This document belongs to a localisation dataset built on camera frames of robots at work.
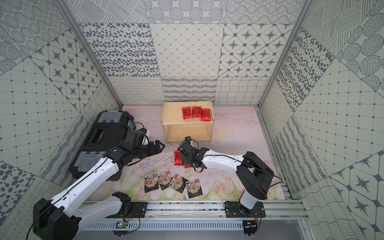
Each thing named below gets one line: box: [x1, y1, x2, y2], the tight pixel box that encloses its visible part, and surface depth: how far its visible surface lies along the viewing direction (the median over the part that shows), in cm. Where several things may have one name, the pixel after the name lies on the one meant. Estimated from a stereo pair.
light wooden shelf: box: [161, 101, 215, 143], surface depth 88 cm
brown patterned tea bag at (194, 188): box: [186, 178, 203, 199], surface depth 83 cm
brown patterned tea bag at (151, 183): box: [144, 175, 159, 193], surface depth 84 cm
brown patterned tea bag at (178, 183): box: [170, 173, 189, 194], surface depth 84 cm
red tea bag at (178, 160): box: [174, 150, 183, 166], surface depth 92 cm
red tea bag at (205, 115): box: [201, 108, 211, 122], surface depth 85 cm
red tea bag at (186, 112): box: [182, 106, 192, 120], surface depth 88 cm
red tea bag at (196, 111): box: [191, 106, 202, 118], surface depth 88 cm
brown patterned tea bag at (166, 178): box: [159, 170, 173, 186], surface depth 85 cm
